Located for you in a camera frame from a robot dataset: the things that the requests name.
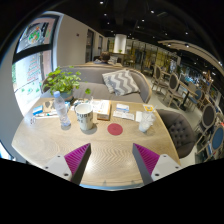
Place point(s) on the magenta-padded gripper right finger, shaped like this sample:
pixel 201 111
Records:
pixel 146 158

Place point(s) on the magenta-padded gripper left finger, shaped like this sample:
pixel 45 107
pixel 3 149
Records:
pixel 78 158

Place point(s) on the clear blue-capped water bottle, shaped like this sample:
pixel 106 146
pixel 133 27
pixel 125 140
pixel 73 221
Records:
pixel 62 111

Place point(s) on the white mug with dark lettering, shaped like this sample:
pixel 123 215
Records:
pixel 84 118

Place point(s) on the dark grey tufted armchair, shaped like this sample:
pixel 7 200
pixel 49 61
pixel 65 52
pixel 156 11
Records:
pixel 178 131

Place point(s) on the white paper slip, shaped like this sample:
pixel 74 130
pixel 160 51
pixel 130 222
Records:
pixel 138 116

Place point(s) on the flat round red coaster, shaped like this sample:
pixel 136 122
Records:
pixel 115 129

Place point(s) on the white printed leaflet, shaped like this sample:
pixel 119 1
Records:
pixel 123 115

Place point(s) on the yellow square table sticker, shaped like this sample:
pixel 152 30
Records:
pixel 148 108

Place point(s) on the white and orange box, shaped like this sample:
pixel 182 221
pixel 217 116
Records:
pixel 104 111

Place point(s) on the small white blue packet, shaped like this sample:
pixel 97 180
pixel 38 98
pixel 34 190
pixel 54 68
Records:
pixel 122 107

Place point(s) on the brown kraft paper card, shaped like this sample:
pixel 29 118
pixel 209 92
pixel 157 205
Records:
pixel 48 106

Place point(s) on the green potted plant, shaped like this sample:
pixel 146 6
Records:
pixel 61 81

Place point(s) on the group of dining chairs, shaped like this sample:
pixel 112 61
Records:
pixel 173 83

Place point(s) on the grey white chevron cushion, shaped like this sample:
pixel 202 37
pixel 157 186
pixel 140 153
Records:
pixel 120 82

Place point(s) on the grey curved sofa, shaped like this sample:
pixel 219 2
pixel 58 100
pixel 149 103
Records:
pixel 90 75

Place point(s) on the person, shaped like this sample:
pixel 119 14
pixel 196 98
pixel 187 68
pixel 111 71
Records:
pixel 105 57

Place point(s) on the framed food poster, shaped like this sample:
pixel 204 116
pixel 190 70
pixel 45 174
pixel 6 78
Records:
pixel 35 35

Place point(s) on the group of ceiling lights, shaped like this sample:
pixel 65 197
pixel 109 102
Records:
pixel 152 11

